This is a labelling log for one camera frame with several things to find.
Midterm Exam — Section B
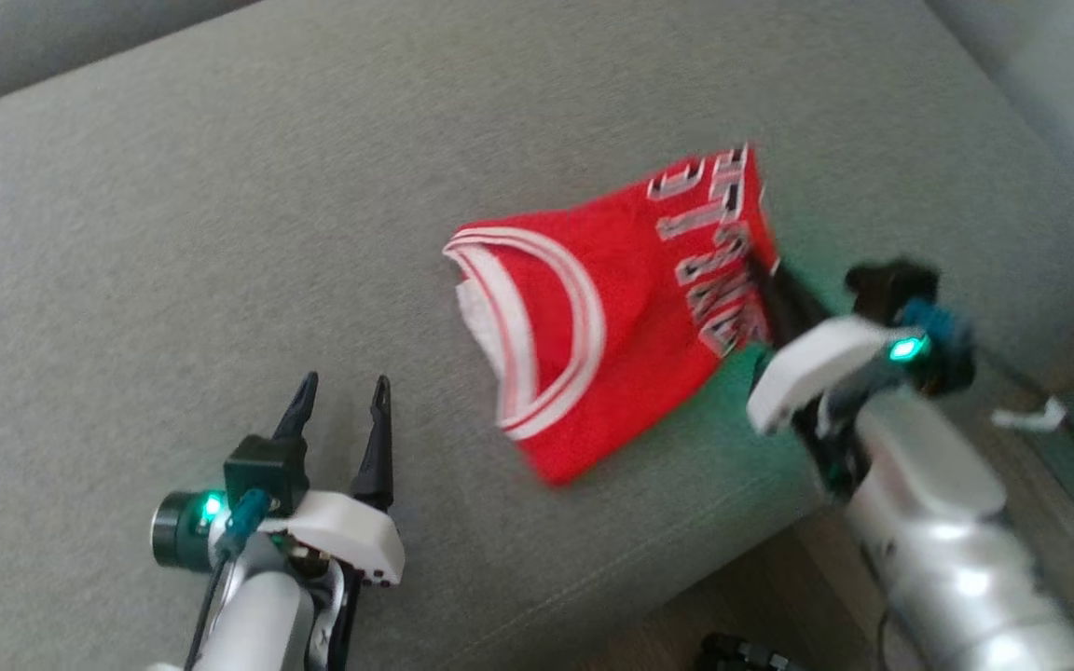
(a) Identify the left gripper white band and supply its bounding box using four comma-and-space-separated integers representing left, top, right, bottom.
153, 372, 405, 586

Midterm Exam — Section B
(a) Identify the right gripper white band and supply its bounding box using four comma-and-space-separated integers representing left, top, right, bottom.
747, 256, 925, 486

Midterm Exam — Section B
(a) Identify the red white basketball jersey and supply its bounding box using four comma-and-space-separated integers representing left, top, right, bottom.
442, 143, 780, 487

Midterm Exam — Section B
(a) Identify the grey sofa seat cushion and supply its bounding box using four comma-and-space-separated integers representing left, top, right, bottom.
0, 0, 1074, 671

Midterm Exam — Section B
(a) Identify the small white object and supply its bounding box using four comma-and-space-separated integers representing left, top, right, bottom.
992, 398, 1070, 433

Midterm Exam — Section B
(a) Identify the pale grey upholstered furniture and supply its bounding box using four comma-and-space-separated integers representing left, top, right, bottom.
927, 0, 1074, 257

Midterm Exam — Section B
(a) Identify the left teal camera connector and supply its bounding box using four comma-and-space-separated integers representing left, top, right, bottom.
218, 488, 274, 562

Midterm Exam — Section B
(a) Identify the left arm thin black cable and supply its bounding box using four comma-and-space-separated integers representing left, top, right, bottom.
185, 557, 224, 671

